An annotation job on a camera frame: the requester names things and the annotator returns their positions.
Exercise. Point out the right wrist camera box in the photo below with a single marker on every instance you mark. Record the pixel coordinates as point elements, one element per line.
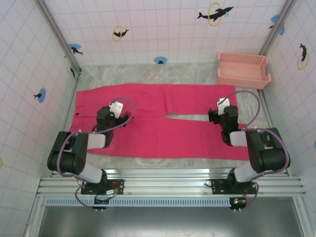
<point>225,103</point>

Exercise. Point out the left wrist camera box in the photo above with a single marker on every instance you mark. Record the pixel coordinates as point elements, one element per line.
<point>116,108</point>

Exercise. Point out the blue circle fin sticker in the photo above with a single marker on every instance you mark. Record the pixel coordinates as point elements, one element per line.
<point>160,60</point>

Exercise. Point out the aluminium corner post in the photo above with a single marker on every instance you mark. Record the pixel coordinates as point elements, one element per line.
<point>279,27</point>
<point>59,39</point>

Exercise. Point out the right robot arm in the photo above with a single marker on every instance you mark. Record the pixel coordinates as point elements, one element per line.
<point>266,153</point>

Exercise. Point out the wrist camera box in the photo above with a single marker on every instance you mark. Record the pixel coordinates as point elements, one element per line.
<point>116,108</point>
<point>225,103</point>

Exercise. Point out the aluminium mounting rail frame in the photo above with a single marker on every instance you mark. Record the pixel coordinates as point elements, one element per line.
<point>168,182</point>

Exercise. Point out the blue circle seal sticker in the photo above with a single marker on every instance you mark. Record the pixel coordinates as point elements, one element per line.
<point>42,95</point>

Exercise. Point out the pink long pants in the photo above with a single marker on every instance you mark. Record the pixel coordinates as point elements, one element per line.
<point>160,98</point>

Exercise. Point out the pink plastic basket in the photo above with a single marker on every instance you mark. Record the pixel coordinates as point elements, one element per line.
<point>243,72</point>

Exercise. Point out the aluminium side rail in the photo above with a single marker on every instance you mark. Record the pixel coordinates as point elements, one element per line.
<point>69,108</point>
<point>269,108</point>

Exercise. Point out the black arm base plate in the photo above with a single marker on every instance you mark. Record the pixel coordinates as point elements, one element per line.
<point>218,186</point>
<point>116,185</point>

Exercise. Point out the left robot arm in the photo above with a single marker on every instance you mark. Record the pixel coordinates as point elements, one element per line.
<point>74,158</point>

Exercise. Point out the blue circle shark sticker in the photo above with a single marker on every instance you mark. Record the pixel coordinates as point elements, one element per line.
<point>74,48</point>

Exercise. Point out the black connector board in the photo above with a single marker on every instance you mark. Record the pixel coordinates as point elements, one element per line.
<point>238,203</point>
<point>101,203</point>

